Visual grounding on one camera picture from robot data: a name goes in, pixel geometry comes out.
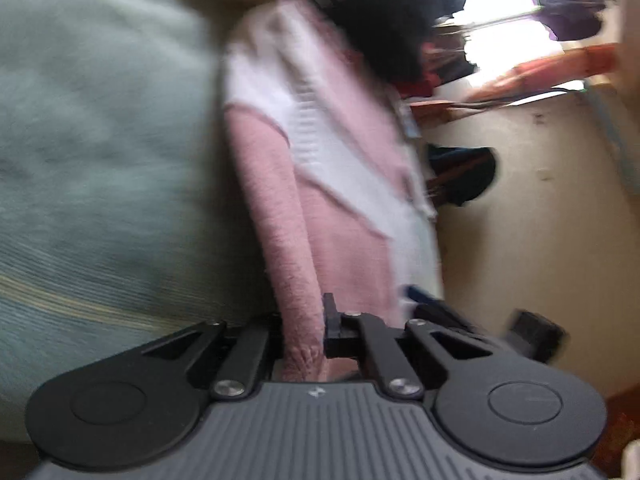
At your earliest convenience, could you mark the pink and white sweater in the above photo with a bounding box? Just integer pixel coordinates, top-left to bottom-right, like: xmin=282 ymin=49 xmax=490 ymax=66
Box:
xmin=222 ymin=0 xmax=444 ymax=386

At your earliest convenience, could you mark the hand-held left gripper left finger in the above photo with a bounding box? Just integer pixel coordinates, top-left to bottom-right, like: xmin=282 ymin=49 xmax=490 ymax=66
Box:
xmin=142 ymin=312 xmax=286 ymax=402

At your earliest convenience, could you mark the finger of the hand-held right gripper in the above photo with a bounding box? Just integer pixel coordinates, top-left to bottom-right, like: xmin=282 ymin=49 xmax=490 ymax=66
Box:
xmin=400 ymin=284 xmax=501 ymax=347

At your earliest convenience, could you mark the dark clothing on chair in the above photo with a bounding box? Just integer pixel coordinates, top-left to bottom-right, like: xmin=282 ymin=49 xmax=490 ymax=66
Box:
xmin=427 ymin=144 xmax=499 ymax=209

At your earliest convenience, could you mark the thick paperback book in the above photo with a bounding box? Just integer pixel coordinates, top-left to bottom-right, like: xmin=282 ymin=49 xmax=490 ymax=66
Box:
xmin=399 ymin=99 xmax=422 ymax=139

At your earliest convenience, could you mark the orange patterned curtain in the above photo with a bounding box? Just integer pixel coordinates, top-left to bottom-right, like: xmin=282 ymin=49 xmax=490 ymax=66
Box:
xmin=465 ymin=45 xmax=617 ymax=107

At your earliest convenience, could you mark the black backpack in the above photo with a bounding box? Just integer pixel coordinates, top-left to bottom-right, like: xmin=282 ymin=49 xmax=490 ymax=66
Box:
xmin=332 ymin=0 xmax=473 ymax=86

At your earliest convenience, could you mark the green plaid blanket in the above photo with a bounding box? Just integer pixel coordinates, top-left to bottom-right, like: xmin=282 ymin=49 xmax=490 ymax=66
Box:
xmin=0 ymin=0 xmax=281 ymax=441

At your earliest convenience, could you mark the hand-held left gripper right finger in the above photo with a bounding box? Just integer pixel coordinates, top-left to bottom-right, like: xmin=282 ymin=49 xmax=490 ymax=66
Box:
xmin=322 ymin=292 xmax=494 ymax=402

